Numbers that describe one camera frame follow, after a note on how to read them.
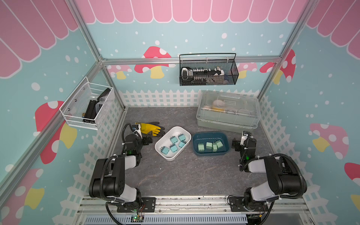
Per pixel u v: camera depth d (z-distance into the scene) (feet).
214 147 3.02
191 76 2.87
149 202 2.48
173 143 3.18
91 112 2.34
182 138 3.26
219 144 3.14
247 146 2.30
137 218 2.33
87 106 2.39
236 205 2.43
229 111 3.15
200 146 3.09
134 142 2.38
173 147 3.09
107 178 1.50
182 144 3.11
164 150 3.06
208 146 3.10
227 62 2.97
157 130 3.38
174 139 3.25
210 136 3.13
